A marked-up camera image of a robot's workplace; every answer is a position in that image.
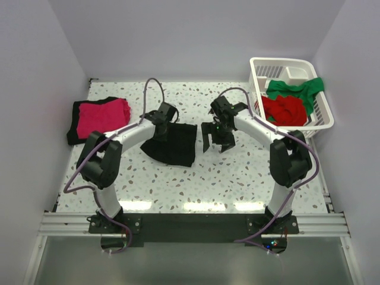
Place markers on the folded black t shirt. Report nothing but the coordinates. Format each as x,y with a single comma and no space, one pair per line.
71,135

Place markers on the green t shirt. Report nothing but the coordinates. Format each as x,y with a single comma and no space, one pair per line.
306,92

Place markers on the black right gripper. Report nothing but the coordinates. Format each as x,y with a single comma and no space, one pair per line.
207,128

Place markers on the white plastic laundry basket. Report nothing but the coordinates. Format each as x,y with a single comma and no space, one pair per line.
293,72

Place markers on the folded pink t shirt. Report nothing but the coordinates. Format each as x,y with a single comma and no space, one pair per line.
103,117

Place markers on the black t shirt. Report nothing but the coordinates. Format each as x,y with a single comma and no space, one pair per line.
178,149
71,135

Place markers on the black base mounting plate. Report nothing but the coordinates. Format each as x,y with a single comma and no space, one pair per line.
135,230

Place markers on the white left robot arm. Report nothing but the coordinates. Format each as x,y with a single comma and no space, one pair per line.
100,160

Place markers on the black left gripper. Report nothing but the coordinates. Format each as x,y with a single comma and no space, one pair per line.
164,135

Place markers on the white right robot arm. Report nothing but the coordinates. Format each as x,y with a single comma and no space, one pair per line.
289,154

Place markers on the red t shirt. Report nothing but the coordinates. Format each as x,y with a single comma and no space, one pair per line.
285,111

